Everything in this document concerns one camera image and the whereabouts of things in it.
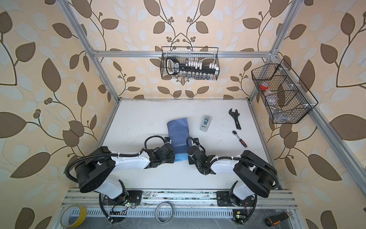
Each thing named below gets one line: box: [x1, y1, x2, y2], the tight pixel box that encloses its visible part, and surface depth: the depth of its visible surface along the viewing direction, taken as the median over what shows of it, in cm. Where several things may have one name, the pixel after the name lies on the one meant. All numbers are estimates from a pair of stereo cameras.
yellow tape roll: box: [60, 204, 88, 229], surface depth 69 cm
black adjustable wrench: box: [228, 108, 242, 131], surface depth 110 cm
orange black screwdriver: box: [264, 212, 293, 227], surface depth 68 cm
